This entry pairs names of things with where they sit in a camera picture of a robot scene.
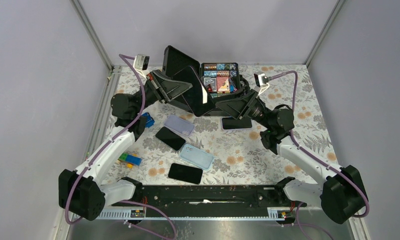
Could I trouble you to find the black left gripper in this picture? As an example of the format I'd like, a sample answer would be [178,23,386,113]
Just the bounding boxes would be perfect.
[133,69,194,115]

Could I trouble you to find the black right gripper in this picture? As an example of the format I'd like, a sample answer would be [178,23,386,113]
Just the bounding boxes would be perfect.
[213,85,273,130]

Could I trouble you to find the bare black phone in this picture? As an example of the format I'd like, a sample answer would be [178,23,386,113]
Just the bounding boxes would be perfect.
[168,163,203,185]
[172,66,215,117]

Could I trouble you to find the bare dark blue phone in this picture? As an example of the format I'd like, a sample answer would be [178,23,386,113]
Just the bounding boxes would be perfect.
[155,126,186,151]

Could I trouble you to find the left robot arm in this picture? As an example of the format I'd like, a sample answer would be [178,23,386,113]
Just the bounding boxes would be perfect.
[58,70,199,225]

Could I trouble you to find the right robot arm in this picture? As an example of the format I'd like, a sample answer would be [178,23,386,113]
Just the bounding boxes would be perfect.
[216,90,370,224]

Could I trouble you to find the black poker chip case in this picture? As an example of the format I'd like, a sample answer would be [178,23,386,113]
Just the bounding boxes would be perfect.
[162,45,249,117]

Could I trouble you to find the phone in light blue case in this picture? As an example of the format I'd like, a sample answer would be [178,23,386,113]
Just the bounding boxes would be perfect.
[179,144,214,171]

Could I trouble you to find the red playing card box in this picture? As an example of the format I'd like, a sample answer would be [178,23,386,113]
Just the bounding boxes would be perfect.
[217,76,230,92]

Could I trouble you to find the blue toy car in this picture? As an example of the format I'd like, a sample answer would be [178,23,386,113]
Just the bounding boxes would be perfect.
[142,112,155,128]

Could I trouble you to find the floral table mat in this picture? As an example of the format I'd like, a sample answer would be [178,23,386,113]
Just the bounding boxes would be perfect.
[103,65,337,185]

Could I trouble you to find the colourful toy brick stack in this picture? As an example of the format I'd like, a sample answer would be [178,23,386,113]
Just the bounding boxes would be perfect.
[118,153,142,169]

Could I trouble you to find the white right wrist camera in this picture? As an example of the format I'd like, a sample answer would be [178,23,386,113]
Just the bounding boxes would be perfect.
[254,72,270,95]

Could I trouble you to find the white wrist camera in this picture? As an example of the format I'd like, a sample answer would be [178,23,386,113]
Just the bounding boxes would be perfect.
[133,54,150,77]
[254,72,270,95]

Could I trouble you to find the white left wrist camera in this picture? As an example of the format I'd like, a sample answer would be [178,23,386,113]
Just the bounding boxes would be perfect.
[133,54,150,77]

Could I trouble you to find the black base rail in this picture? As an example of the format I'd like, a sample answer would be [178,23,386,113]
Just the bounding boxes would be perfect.
[115,185,299,220]

